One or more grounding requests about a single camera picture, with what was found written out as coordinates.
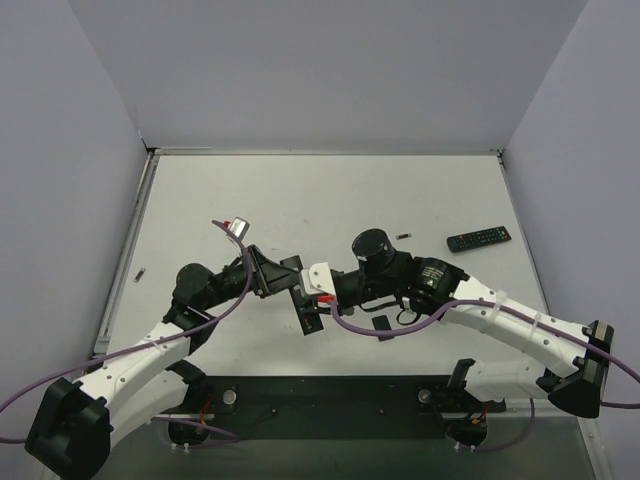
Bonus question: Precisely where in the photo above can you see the slim black remote control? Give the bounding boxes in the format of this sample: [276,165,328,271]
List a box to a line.
[280,256,324,336]

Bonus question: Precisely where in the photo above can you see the black battery cover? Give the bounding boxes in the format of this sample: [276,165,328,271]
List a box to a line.
[372,315,395,342]

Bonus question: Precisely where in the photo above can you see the AAA battery pair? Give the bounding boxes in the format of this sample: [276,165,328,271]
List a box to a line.
[133,268,146,283]

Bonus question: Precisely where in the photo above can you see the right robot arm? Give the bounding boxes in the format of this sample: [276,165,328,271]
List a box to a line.
[301,229,614,418]

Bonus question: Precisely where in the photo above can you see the wide black remote control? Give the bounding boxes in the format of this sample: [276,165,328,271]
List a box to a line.
[446,226,512,254]

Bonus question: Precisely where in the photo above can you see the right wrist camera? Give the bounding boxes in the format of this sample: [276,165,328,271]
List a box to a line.
[299,262,337,299]

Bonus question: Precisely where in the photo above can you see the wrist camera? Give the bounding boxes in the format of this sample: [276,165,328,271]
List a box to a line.
[224,217,250,246]
[299,262,337,299]

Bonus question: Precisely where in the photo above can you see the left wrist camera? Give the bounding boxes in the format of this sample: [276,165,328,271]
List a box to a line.
[224,217,250,246]

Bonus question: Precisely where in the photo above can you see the aluminium frame rail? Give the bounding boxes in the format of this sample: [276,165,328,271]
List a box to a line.
[62,374,600,419]

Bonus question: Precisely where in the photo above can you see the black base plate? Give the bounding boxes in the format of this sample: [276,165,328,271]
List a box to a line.
[173,375,506,440]

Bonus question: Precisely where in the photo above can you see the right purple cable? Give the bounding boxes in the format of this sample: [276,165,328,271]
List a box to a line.
[329,298,640,409]

